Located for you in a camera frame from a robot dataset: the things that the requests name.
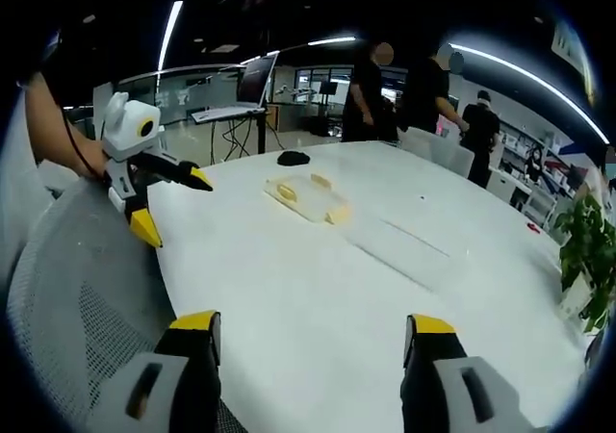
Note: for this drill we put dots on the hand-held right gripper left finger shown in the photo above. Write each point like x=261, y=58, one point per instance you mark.
x=185, y=361

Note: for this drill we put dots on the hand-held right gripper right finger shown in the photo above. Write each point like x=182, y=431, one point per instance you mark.
x=440, y=361

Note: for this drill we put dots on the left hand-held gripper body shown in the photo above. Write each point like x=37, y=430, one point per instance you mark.
x=129, y=132

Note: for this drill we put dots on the clear plastic food container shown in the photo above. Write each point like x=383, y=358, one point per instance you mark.
x=308, y=196

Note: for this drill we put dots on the grey mesh office chair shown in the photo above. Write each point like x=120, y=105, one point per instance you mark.
x=91, y=303

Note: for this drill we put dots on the open laptop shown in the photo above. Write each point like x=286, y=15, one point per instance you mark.
x=248, y=91

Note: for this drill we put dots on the black cloth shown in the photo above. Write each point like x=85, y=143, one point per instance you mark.
x=293, y=158

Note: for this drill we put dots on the small red object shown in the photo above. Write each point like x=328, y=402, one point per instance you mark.
x=533, y=227

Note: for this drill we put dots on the green potted plant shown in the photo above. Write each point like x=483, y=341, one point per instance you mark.
x=589, y=260

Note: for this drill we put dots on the white chair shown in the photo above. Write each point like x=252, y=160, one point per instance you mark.
x=435, y=153

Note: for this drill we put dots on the white shelf unit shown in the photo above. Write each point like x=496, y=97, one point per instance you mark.
x=531, y=173

